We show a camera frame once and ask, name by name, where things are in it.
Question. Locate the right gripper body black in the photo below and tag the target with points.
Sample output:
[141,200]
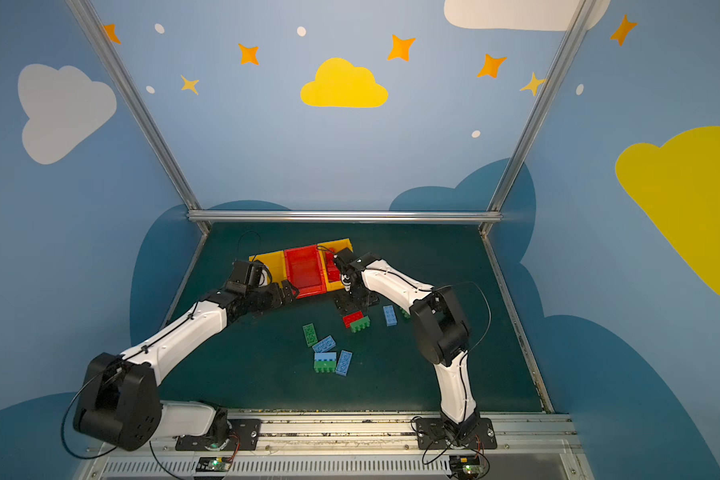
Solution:
[353,301]

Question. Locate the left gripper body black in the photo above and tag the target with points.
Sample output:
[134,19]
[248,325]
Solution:
[282,291]

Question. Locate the large red lego brick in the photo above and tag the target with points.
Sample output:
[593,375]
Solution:
[351,318]

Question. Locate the yellow bin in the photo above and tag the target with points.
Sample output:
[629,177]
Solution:
[275,264]
[335,245]

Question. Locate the red bin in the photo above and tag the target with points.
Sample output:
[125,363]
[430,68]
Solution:
[304,271]

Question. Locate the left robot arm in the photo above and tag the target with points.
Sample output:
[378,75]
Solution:
[119,402]

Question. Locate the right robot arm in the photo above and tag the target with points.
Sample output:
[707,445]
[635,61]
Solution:
[441,329]

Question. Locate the green lego brick center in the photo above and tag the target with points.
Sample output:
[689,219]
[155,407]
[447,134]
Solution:
[360,324]

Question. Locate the blue lego brick upright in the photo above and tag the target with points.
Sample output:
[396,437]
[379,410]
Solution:
[390,315]

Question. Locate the blue lego brick tilted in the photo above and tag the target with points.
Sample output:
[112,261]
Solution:
[325,345]

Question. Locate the dark green lego brick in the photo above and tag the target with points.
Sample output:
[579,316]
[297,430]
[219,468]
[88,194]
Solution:
[310,334]

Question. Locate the blue lego on green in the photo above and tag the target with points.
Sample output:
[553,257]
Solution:
[325,357]

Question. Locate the blue lego brick lower right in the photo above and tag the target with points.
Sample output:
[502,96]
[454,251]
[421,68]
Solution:
[343,363]

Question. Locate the green lego under blue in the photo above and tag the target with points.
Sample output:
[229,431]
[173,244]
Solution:
[324,366]

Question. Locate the left controller board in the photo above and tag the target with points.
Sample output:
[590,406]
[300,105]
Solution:
[214,465]

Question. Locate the controller board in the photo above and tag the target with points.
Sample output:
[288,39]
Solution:
[214,465]
[464,467]

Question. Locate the right controller board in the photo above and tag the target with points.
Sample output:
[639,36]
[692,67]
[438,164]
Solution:
[464,467]

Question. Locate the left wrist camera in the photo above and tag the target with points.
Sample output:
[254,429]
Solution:
[251,274]

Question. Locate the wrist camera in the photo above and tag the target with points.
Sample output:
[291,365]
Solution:
[345,261]
[251,274]

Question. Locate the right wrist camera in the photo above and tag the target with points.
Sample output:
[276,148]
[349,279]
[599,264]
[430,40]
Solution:
[345,261]

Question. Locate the horizontal aluminium frame bar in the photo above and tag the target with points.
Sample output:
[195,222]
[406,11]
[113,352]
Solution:
[391,217]

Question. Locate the left aluminium frame post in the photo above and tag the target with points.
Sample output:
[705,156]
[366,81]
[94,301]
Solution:
[89,22]

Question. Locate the aluminium frame post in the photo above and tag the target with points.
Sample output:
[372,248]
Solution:
[556,74]
[89,22]

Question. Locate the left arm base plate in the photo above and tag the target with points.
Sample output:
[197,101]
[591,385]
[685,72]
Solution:
[235,435]

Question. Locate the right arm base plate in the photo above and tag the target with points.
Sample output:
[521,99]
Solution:
[433,434]

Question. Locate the right aluminium frame post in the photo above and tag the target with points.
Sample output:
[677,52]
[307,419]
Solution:
[556,74]

